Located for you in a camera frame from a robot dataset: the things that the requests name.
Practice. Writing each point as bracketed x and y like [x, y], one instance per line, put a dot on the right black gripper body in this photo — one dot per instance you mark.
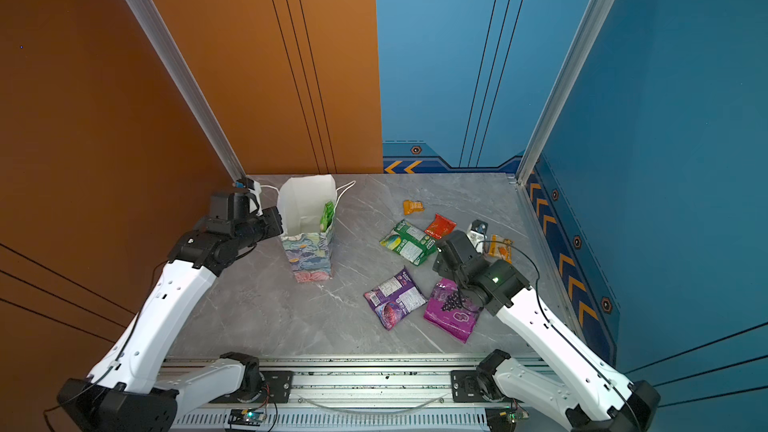
[442, 268]

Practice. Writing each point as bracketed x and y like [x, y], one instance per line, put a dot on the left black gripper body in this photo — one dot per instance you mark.
[259, 228]

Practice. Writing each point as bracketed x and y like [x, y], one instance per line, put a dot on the magenta grape candy bag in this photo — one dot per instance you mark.
[450, 311]

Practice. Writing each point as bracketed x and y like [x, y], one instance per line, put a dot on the floral white paper bag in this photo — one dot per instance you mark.
[300, 202]

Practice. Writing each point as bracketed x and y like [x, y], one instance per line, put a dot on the large green chips bag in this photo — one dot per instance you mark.
[327, 217]

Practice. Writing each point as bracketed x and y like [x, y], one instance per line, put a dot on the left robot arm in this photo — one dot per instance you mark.
[122, 392]

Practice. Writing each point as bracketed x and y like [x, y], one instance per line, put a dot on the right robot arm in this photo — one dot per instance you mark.
[586, 393]

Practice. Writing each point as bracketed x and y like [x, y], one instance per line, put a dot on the green white snack bag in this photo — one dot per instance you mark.
[409, 242]

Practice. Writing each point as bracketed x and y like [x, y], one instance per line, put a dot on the purple white snack bag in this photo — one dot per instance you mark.
[395, 298]

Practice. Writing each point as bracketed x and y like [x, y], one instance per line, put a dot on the small red snack packet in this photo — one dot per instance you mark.
[440, 227]

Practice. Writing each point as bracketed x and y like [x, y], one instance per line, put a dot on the yellow orange snack packet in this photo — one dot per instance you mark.
[500, 248]

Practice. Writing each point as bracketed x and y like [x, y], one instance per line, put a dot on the small orange snack packet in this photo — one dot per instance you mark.
[410, 207]

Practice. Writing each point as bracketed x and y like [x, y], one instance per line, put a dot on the right circuit board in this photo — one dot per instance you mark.
[505, 419]

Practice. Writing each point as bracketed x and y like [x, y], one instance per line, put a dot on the circuit board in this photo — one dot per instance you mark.
[246, 417]
[505, 419]

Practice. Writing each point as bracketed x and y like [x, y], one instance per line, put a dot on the left circuit board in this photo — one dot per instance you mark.
[246, 417]

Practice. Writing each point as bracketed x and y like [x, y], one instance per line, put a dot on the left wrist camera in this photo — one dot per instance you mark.
[252, 189]

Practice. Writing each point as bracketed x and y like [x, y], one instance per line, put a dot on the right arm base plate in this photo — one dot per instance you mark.
[471, 386]

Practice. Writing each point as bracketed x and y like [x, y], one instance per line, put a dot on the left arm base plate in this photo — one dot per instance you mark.
[266, 386]

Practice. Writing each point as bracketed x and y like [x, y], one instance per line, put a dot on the aluminium rail frame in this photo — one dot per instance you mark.
[356, 393]

